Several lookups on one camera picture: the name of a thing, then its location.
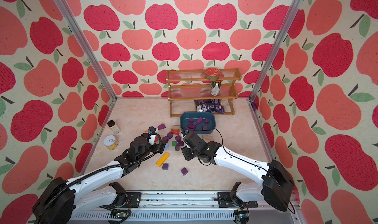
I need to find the purple wedge block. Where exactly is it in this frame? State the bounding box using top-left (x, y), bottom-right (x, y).
top-left (157, 124), bottom-right (166, 131)

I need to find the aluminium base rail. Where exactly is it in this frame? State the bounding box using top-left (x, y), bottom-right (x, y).
top-left (70, 191), bottom-right (305, 224)

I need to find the yellow long block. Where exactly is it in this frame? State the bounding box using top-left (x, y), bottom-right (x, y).
top-left (156, 152), bottom-right (170, 167)

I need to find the red arch block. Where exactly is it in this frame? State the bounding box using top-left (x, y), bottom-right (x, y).
top-left (170, 129), bottom-right (180, 135)

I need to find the teal plastic storage bin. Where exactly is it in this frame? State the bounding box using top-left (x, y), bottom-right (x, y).
top-left (180, 112), bottom-right (216, 134)

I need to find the small green white bottle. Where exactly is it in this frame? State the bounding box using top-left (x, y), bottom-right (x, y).
top-left (211, 80), bottom-right (222, 96)

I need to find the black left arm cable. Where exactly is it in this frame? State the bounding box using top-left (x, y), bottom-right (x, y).
top-left (33, 132), bottom-right (163, 224)

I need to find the yellow can white lid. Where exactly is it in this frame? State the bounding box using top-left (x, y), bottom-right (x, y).
top-left (103, 135), bottom-right (119, 150)

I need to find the natural wood plank block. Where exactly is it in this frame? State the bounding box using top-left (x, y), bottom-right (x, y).
top-left (202, 135), bottom-right (214, 141)

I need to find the left aluminium frame post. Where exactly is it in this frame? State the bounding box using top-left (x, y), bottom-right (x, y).
top-left (54, 0), bottom-right (117, 102)

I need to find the glass jar black lid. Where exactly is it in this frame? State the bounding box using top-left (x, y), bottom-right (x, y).
top-left (107, 120), bottom-right (121, 134)

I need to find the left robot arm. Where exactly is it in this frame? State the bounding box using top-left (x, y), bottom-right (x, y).
top-left (32, 127), bottom-right (169, 224)

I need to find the right aluminium frame post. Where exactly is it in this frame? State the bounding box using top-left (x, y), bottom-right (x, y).
top-left (249, 0), bottom-right (304, 104)

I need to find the red lidded tin can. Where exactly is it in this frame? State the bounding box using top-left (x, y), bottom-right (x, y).
top-left (205, 68), bottom-right (221, 81)

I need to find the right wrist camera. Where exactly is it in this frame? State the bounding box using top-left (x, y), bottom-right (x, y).
top-left (181, 129), bottom-right (190, 137)

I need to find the aluminium frame post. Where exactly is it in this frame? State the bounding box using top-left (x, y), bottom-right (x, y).
top-left (54, 0), bottom-right (117, 102)
top-left (249, 0), bottom-right (304, 104)

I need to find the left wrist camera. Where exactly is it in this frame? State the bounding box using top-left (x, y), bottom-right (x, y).
top-left (147, 126), bottom-right (157, 134)

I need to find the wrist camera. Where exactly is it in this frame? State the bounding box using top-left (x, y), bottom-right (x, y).
top-left (181, 129), bottom-right (190, 137)
top-left (147, 126), bottom-right (157, 134)

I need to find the wooden three-tier shelf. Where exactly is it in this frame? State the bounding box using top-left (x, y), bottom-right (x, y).
top-left (166, 68), bottom-right (242, 117)

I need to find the purple snack bag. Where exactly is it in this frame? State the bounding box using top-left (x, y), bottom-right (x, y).
top-left (195, 99), bottom-right (225, 114)

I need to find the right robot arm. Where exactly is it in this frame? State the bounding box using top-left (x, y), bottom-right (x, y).
top-left (180, 131), bottom-right (295, 213)

